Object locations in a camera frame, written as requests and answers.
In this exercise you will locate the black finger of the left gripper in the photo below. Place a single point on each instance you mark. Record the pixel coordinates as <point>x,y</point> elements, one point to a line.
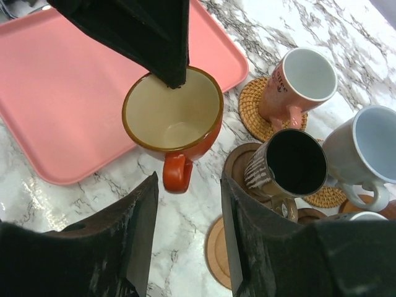
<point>154,34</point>

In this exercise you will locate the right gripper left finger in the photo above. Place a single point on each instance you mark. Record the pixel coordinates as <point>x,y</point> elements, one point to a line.
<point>106,254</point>

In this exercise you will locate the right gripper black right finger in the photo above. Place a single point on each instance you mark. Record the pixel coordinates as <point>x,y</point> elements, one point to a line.
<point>269,255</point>

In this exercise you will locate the dark wood coaster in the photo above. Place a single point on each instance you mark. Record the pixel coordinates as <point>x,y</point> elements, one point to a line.
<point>235,165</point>
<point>308,215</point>

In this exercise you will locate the woven rattan coaster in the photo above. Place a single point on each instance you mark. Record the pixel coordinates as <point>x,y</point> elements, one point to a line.
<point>327,197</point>
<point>249,109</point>

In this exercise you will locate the black cup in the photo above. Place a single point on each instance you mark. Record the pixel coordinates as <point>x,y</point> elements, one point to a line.
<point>290,164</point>

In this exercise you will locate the orange red cup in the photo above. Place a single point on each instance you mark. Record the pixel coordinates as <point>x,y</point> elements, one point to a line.
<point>176,125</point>

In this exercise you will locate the small white cup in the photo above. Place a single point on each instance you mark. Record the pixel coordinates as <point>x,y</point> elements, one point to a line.
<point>361,216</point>

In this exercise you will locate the light blue cup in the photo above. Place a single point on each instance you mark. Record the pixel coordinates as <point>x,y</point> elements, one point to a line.
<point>361,157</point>

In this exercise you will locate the white cup brown handle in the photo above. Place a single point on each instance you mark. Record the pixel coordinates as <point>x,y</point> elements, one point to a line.
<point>303,80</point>

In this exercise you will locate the pink plastic tray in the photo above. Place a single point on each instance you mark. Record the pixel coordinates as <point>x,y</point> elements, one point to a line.
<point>61,96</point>

